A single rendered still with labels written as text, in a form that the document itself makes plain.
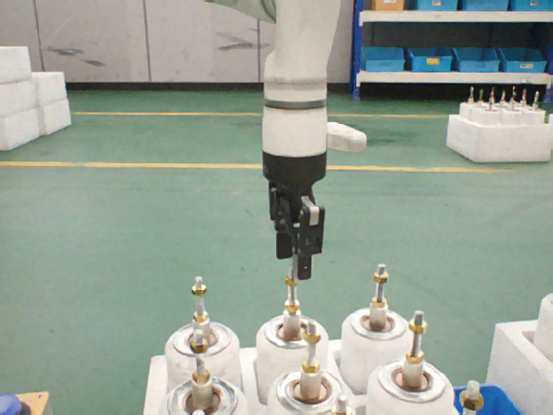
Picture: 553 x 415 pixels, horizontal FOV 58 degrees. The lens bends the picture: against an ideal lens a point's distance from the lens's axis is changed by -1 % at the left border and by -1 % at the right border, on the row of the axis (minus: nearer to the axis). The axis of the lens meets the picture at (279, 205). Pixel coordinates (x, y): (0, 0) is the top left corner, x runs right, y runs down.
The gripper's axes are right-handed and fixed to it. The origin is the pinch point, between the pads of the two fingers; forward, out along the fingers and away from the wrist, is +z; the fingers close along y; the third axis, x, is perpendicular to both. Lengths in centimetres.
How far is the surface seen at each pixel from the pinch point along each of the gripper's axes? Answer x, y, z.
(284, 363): -2.4, 4.1, 12.0
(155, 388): -18.1, -3.0, 17.7
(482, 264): 75, -51, 36
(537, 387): 33.6, 9.8, 20.6
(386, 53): 246, -415, -4
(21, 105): -73, -272, 14
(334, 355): 7.9, -3.6, 18.5
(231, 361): -8.7, 1.8, 12.0
